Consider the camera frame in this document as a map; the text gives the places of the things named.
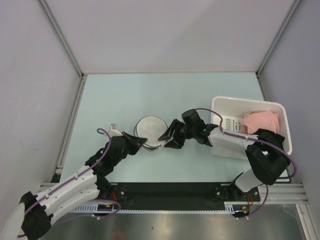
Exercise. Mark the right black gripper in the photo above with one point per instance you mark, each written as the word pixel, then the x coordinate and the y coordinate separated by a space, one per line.
pixel 176 142

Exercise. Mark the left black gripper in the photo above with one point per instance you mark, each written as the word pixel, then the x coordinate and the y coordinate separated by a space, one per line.
pixel 137 142

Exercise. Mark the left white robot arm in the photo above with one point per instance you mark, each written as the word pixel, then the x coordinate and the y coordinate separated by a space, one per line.
pixel 44 209

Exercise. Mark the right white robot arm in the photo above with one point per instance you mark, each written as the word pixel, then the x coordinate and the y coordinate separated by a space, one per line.
pixel 264 150

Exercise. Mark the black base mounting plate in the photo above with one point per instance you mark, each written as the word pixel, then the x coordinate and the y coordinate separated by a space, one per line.
pixel 178 193

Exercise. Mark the white plastic basket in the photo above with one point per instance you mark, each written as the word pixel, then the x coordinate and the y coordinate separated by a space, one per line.
pixel 232 110

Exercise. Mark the pink garment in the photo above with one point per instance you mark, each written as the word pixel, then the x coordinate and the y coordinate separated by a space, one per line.
pixel 265 120

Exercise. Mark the black garment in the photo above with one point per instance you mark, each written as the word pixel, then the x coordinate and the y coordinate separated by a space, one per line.
pixel 279 138

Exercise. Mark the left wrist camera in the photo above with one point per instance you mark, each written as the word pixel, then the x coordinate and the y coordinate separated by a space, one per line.
pixel 113 131

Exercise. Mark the white slotted cable duct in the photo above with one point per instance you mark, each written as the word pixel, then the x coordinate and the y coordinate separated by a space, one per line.
pixel 108 207

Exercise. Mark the left aluminium frame post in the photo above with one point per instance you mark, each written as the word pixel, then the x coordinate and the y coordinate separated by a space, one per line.
pixel 53 23

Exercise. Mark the aluminium frame post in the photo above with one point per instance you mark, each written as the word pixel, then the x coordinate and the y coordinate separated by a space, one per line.
pixel 53 23
pixel 278 36

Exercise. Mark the right aluminium frame post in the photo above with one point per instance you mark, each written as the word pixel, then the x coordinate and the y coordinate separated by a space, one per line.
pixel 278 36

